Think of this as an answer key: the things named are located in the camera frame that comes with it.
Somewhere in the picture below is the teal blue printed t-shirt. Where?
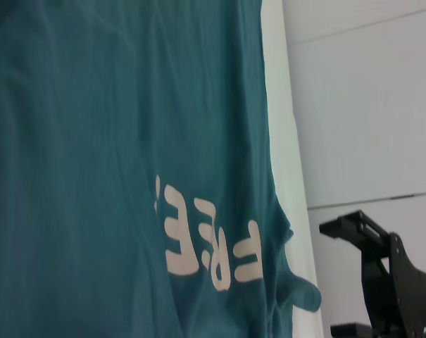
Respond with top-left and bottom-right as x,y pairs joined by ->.
0,0 -> 322,338

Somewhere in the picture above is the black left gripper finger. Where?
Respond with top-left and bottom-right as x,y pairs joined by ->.
330,322 -> 380,338
319,209 -> 391,258

